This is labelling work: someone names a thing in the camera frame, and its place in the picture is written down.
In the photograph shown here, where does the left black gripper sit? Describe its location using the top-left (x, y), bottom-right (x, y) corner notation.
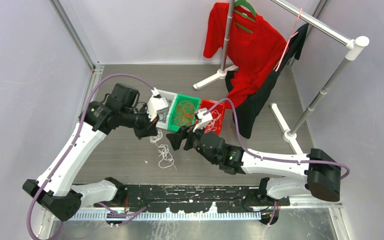
top-left (120, 102), bottom-right (160, 140)

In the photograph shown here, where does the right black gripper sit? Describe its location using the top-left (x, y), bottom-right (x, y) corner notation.
top-left (166, 120), bottom-right (218, 165)

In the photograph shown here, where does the black thin cable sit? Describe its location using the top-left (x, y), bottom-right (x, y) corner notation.
top-left (158, 98), bottom-right (174, 123)

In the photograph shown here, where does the orange cable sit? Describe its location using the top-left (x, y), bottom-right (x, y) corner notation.
top-left (173, 101), bottom-right (198, 128)
top-left (175, 101), bottom-right (198, 128)

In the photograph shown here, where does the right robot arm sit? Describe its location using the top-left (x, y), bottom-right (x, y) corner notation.
top-left (166, 126), bottom-right (344, 206)

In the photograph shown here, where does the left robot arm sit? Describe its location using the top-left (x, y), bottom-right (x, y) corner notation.
top-left (22, 83), bottom-right (168, 222)

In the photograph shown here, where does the green plastic bin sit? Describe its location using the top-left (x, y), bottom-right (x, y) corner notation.
top-left (168, 94), bottom-right (201, 132)

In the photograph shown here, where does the white plastic bin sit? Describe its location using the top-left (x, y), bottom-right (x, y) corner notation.
top-left (156, 89), bottom-right (178, 130)

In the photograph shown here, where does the red plastic bin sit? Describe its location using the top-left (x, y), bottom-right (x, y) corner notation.
top-left (199, 98), bottom-right (226, 135)

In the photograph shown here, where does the black t-shirt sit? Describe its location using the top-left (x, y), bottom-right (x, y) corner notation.
top-left (234, 23), bottom-right (309, 139)

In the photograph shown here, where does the red t-shirt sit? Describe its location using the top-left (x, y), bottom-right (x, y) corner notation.
top-left (203, 2), bottom-right (287, 106)

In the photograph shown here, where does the green clothes hanger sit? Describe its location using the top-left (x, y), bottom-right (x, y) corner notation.
top-left (226, 0), bottom-right (257, 30)

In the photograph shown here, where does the pink clothes hanger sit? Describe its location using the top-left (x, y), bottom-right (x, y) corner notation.
top-left (273, 8), bottom-right (303, 72)

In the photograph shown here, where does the metal clothes rack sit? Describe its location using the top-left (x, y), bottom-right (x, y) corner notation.
top-left (192, 0), bottom-right (370, 155)

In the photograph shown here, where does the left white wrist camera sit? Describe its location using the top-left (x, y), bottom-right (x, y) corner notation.
top-left (147, 94), bottom-right (169, 121)

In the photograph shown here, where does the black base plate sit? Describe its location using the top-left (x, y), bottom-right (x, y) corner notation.
top-left (107, 184), bottom-right (275, 214)

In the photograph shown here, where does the aluminium frame rail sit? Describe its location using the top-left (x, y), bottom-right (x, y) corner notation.
top-left (67, 195), bottom-right (343, 225)

